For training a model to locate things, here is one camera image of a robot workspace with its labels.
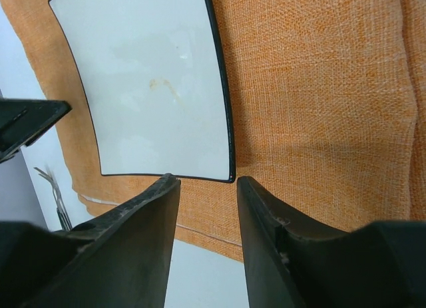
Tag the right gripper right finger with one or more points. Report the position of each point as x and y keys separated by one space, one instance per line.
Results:
x=293 y=260

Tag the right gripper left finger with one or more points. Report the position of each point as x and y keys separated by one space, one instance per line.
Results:
x=119 y=259

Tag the silver fork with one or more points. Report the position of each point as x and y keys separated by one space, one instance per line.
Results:
x=55 y=195

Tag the white square plate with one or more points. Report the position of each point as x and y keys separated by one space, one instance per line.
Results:
x=154 y=78

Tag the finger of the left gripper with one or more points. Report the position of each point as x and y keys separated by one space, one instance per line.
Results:
x=24 y=121

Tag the orange cloth napkin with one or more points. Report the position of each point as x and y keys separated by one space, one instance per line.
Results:
x=328 y=104

